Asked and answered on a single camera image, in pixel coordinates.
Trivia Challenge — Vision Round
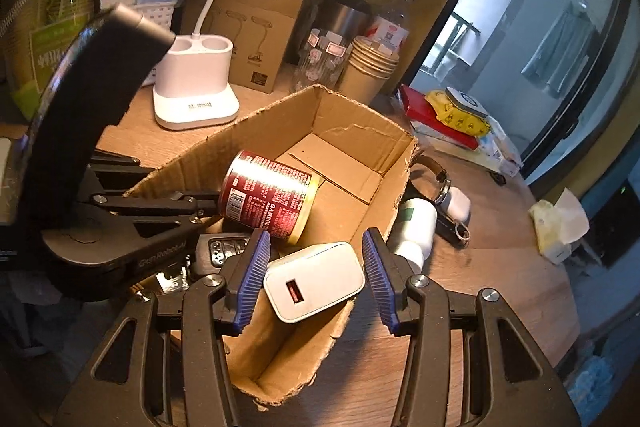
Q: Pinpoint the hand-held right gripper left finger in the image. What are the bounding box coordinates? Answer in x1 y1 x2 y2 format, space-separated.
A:
55 228 272 427

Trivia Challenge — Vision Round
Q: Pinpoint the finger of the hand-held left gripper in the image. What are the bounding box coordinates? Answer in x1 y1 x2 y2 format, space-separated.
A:
91 191 222 241
90 152 154 180

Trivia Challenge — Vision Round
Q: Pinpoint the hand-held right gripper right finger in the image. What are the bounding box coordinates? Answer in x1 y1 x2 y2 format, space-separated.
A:
361 228 581 427

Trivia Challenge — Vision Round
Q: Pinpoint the black car key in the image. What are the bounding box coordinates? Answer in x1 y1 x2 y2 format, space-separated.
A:
192 233 251 280

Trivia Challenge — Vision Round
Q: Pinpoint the white charger plug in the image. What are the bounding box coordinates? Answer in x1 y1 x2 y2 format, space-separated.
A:
262 241 367 324

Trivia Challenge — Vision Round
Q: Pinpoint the white plastic bottle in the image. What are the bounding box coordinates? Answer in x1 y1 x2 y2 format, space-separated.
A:
387 198 438 273

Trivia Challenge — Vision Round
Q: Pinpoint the red tin can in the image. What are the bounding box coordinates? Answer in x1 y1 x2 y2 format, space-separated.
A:
218 149 321 245

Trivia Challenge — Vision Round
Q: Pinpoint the black keychain tool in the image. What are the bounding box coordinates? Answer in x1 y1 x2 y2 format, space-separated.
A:
434 214 472 244

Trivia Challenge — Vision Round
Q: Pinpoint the brown strap wristwatch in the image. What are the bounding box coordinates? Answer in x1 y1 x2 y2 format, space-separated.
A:
410 154 451 208

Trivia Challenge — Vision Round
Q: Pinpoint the cardboard box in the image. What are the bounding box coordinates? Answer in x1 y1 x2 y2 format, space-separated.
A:
122 84 420 408

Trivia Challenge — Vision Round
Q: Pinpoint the white desk lamp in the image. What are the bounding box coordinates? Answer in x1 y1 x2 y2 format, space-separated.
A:
152 0 271 132

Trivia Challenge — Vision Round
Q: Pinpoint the white earbuds case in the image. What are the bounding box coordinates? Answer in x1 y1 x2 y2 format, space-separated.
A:
440 187 472 222

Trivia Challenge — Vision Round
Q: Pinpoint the white plastic basket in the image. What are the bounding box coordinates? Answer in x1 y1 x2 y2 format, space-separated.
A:
97 0 183 85

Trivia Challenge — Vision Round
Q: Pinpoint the stack of papers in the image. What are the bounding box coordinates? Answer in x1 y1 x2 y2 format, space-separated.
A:
410 117 523 178

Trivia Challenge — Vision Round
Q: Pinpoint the yellow wipes packet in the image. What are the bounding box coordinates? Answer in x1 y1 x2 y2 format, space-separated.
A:
424 89 493 138

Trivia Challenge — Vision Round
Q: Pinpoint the patterned glass jar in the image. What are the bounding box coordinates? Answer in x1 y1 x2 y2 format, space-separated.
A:
291 27 348 94

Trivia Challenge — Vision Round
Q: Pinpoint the tissue pack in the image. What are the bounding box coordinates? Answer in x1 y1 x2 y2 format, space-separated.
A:
529 187 591 265

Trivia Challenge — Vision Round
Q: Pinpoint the brown lamp carton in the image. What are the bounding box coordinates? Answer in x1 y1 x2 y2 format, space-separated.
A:
180 0 312 95

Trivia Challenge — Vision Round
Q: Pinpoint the white flat device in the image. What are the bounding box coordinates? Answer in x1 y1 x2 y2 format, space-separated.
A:
444 87 488 120

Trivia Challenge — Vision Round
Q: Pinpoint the stack of brown paper cups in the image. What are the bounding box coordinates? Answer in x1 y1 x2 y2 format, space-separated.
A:
337 35 401 105

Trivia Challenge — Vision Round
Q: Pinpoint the steel thermos flask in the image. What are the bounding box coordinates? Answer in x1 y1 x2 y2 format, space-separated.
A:
312 0 372 42

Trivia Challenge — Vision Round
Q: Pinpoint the clear water bottle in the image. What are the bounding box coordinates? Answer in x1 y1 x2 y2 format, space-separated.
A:
367 0 418 55

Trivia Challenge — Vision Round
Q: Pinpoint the hanging pale garment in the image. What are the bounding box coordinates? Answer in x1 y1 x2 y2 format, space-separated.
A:
522 2 596 98

